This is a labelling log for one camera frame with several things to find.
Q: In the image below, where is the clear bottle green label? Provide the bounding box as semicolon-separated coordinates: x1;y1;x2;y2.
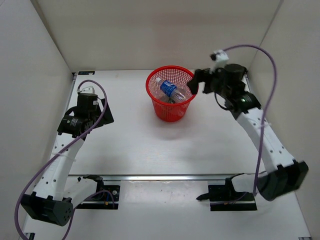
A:
154;89;170;103

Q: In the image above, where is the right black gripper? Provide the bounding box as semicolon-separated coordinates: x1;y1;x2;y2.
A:
189;64;232;99

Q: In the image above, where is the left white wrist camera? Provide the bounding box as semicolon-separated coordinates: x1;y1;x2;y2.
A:
76;85;96;94

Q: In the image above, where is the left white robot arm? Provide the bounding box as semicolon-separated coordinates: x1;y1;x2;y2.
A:
18;92;114;226

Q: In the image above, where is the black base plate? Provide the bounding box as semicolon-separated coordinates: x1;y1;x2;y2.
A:
77;181;121;210
196;177;258;212

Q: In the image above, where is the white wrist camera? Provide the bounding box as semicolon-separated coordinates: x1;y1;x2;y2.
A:
210;49;229;74
76;85;96;94

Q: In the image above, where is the red mesh plastic bin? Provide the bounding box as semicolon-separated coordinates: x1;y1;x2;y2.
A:
145;65;195;122

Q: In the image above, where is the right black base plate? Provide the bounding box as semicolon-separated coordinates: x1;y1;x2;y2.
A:
196;177;258;212

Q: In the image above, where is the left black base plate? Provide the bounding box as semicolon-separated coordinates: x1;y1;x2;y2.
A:
77;181;121;210

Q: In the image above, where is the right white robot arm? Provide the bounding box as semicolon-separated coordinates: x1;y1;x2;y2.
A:
187;64;309;201

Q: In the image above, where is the clear bottle blue label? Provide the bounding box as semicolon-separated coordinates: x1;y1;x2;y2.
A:
155;77;188;103

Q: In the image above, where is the left table corner label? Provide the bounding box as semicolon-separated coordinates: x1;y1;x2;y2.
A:
77;71;95;76

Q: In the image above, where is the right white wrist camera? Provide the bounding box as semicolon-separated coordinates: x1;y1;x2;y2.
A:
210;49;229;74

